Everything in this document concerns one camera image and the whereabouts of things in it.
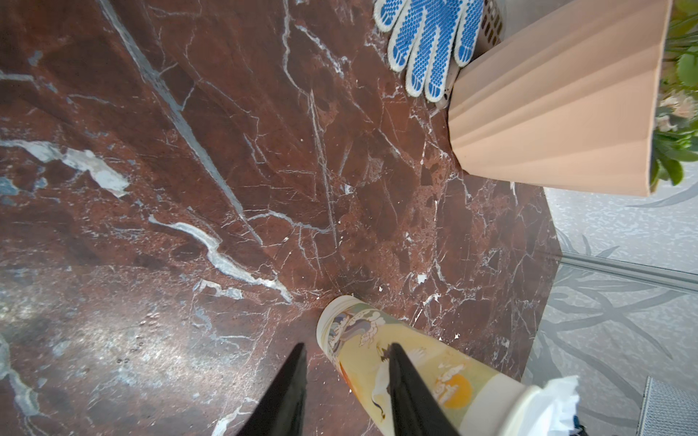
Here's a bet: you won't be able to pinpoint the printed paper milk tea cup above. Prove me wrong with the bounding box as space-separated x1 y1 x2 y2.
316 295 541 435

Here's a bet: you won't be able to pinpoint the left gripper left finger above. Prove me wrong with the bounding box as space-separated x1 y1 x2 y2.
237 343 307 436

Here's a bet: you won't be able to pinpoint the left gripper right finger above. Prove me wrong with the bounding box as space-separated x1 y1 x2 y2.
388 343 458 436

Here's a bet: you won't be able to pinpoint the blue dotted work glove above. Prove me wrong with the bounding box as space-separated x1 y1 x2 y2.
373 0 505 106

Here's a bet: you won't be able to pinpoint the green white artificial flowers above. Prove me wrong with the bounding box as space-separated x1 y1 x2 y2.
649 1 697 193

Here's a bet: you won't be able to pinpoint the beige ribbed flower pot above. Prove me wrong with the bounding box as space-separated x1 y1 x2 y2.
448 0 673 196

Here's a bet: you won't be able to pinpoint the white wire mesh basket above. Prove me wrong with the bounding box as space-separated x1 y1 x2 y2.
636 377 698 436

